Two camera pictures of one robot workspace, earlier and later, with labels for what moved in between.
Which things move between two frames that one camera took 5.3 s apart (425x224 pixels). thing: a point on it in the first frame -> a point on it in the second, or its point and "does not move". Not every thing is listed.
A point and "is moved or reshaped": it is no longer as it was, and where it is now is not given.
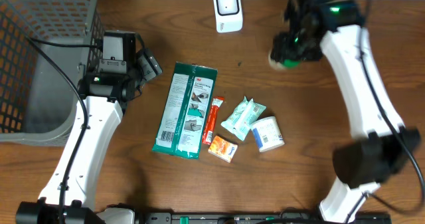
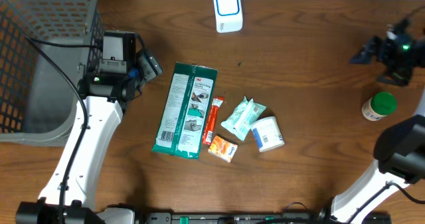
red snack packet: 208,129 does not move
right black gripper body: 296,44 -> 412,52
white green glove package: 182,121 does not move
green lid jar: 285,64 is moved or reshaped
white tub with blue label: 267,133 does not move
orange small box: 222,149 does not move
